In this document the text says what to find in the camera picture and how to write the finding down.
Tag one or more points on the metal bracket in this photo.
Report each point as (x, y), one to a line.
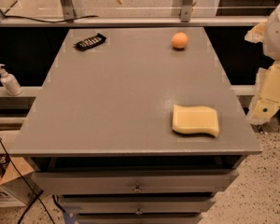
(186, 10)
(68, 11)

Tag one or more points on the left metal bracket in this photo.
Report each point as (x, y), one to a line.
(68, 11)

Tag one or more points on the white pump bottle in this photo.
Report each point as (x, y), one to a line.
(9, 82)

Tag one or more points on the orange ball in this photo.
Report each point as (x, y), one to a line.
(179, 40)

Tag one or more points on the robot gripper body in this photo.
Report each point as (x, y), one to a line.
(279, 36)

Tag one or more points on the right metal bracket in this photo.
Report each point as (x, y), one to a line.
(186, 10)

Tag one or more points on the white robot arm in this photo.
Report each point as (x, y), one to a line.
(268, 33)

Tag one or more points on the yellow wavy sponge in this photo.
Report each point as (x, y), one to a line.
(195, 119)

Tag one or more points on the bottom grey drawer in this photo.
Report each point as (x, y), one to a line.
(140, 219)

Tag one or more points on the grey drawer cabinet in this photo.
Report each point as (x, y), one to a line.
(112, 109)

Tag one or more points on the middle grey drawer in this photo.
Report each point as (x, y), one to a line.
(136, 204)

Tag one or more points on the cardboard box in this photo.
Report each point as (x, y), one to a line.
(16, 186)

